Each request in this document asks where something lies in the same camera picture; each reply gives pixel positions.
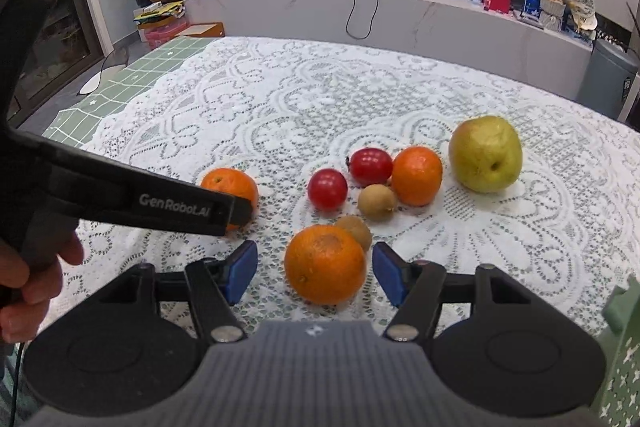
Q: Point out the person's left hand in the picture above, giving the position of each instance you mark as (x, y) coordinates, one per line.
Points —
(30, 292)

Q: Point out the sliding glass door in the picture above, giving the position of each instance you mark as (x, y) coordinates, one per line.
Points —
(65, 32)

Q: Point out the large orange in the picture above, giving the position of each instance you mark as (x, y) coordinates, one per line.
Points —
(325, 267)

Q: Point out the orange mandarin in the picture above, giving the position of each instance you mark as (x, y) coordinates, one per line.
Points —
(417, 175)
(230, 183)

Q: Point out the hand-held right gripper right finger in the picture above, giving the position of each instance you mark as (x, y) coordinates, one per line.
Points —
(387, 274)

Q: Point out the green-yellow apple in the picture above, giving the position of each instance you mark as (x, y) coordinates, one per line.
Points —
(485, 154)

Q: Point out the blue card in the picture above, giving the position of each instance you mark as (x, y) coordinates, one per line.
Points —
(532, 4)

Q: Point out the orange box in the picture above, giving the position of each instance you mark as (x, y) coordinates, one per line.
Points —
(204, 30)

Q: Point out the white marble tv console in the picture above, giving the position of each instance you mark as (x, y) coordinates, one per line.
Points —
(450, 19)

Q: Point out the stack of yellow papers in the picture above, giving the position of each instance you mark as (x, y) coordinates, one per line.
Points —
(157, 11)

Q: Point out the red tomato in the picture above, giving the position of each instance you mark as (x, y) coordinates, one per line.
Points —
(327, 189)
(371, 166)

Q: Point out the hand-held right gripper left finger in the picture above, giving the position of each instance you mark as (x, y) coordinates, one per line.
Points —
(242, 272)

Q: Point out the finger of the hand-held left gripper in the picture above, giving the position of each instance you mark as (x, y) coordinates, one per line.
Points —
(165, 202)

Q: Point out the grey trash bin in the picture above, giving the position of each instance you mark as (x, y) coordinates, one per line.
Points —
(607, 79)

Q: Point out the pink storage box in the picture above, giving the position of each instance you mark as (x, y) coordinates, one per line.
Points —
(165, 33)

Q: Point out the white lace tablecloth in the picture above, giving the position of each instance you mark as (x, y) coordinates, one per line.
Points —
(300, 97)

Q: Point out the brown kiwi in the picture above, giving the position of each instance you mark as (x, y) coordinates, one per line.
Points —
(359, 229)
(377, 202)

